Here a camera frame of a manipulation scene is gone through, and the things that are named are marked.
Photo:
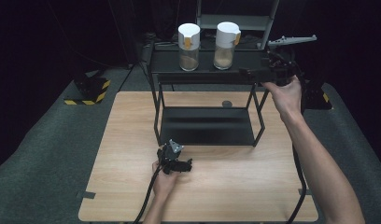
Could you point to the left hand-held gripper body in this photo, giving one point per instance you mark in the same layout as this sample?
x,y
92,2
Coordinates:
x,y
170,155

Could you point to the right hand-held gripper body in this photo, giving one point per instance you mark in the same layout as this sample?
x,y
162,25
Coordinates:
x,y
282,67

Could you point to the glass seasoning jar white lid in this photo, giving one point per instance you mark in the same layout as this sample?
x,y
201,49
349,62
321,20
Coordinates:
x,y
189,46
225,46

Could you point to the black two-tier metal rack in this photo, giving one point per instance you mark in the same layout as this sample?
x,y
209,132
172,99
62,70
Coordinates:
x,y
207,124

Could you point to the person's left hand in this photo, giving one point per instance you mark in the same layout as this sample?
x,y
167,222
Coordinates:
x,y
165,183

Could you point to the person's right hand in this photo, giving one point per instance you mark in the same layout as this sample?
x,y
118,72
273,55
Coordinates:
x,y
286,96

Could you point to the dark round sticker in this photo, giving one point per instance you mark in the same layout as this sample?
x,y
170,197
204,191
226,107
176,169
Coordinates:
x,y
227,104

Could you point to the black yellow striped stand base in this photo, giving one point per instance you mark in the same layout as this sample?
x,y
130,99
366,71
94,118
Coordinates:
x,y
316,96
90,90

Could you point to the grey tape piece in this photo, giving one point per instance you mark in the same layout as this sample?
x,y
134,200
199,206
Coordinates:
x,y
86,194
304,192

